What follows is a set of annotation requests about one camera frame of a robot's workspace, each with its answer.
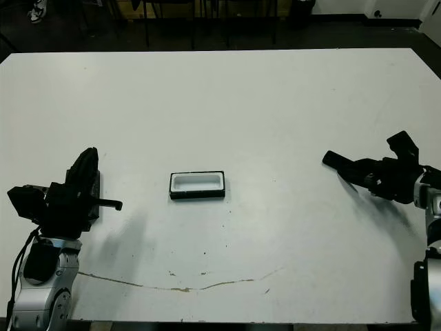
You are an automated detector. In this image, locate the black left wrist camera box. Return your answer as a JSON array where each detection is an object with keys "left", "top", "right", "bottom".
[{"left": 7, "top": 185, "right": 48, "bottom": 225}]

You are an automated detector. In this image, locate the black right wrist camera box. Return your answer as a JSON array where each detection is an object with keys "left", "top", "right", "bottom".
[{"left": 386, "top": 130, "right": 422, "bottom": 163}]

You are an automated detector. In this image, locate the white cabinet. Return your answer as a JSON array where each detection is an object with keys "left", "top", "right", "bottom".
[{"left": 418, "top": 0, "right": 441, "bottom": 44}]

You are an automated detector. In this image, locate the black metal chair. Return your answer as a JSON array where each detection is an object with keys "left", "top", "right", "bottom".
[{"left": 143, "top": 0, "right": 196, "bottom": 49}]

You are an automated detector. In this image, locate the white sneaker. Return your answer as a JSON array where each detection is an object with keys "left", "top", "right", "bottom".
[{"left": 28, "top": 0, "right": 48, "bottom": 24}]

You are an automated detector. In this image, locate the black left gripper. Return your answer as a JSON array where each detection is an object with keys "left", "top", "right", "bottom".
[{"left": 37, "top": 147, "right": 124, "bottom": 239}]

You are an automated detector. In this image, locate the black box with white insert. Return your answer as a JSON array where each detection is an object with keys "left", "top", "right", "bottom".
[{"left": 168, "top": 170, "right": 227, "bottom": 201}]

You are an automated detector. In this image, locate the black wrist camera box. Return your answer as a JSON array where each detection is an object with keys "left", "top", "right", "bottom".
[
  {"left": 7, "top": 185, "right": 48, "bottom": 225},
  {"left": 386, "top": 130, "right": 422, "bottom": 163}
]

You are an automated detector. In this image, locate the black bin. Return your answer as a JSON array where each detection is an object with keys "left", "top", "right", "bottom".
[{"left": 291, "top": 0, "right": 316, "bottom": 27}]

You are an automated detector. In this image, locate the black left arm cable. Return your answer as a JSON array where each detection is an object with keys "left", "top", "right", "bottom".
[{"left": 5, "top": 229, "right": 39, "bottom": 325}]

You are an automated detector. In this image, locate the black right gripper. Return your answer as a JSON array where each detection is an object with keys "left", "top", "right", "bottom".
[{"left": 335, "top": 157, "right": 423, "bottom": 205}]

